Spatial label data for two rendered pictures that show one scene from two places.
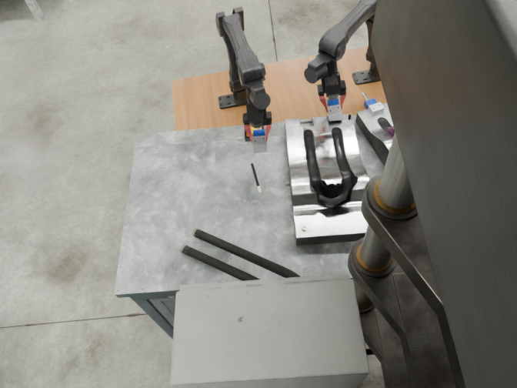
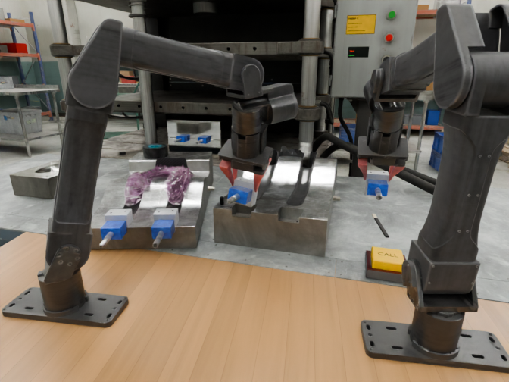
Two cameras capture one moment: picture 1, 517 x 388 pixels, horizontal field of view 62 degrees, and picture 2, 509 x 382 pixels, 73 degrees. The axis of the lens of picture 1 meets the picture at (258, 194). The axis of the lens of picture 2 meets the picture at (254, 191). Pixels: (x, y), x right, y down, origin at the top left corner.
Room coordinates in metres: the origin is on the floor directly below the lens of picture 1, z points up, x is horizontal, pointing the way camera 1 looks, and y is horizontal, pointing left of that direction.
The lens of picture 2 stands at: (1.82, -0.17, 1.20)
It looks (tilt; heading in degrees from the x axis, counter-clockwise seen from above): 20 degrees down; 190
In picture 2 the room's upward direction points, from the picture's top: straight up
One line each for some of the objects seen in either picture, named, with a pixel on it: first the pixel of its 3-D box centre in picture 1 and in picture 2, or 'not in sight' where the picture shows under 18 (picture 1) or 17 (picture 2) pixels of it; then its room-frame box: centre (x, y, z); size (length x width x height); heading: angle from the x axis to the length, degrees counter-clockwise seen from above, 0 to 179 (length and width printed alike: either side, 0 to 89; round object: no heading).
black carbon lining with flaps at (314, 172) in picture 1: (328, 160); (283, 172); (0.89, -0.26, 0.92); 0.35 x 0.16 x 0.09; 175
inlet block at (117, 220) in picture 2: not in sight; (112, 232); (1.20, -0.60, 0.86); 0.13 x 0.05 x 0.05; 12
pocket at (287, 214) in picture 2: (306, 125); (290, 219); (1.10, -0.23, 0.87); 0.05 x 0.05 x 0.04; 85
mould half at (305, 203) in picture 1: (325, 172); (287, 187); (0.87, -0.25, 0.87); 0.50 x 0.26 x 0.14; 175
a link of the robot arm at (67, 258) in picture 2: not in sight; (61, 253); (1.38, -0.58, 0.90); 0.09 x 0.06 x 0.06; 39
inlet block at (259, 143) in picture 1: (258, 133); (377, 189); (1.04, -0.04, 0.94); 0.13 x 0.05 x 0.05; 175
